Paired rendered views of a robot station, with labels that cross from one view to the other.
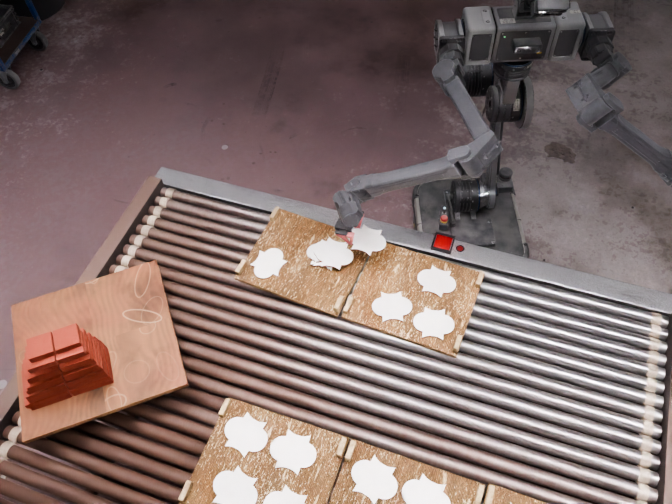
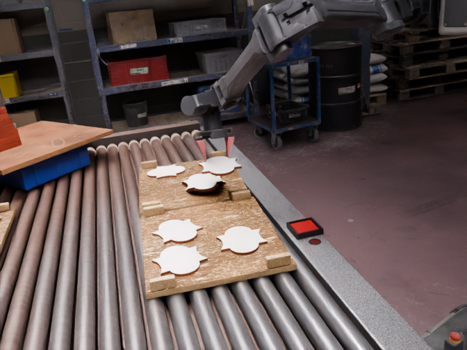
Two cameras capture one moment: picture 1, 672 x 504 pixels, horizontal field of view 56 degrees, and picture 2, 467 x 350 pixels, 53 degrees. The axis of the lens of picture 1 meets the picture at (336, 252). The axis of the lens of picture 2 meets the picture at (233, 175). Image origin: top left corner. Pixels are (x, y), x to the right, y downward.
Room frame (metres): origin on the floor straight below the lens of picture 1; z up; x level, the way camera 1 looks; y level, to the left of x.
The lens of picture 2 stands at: (0.53, -1.21, 1.54)
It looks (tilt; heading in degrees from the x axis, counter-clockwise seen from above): 21 degrees down; 54
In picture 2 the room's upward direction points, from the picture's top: 6 degrees counter-clockwise
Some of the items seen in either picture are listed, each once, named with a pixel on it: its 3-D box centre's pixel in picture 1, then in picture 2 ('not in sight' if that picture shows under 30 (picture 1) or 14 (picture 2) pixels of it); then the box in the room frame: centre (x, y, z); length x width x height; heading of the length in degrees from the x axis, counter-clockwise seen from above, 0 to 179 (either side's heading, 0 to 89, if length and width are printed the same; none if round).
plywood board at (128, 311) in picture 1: (96, 344); (26, 143); (0.97, 0.80, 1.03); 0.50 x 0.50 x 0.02; 17
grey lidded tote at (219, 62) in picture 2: not in sight; (219, 60); (3.93, 3.49, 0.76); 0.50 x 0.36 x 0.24; 164
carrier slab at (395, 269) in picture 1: (414, 295); (209, 239); (1.12, -0.26, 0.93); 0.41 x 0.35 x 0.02; 64
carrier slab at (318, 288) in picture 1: (305, 259); (190, 182); (1.31, 0.11, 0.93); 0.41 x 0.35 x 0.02; 62
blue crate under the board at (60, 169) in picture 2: not in sight; (35, 160); (0.97, 0.73, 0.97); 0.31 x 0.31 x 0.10; 17
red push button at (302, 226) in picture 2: (443, 243); (304, 228); (1.34, -0.40, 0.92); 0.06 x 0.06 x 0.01; 67
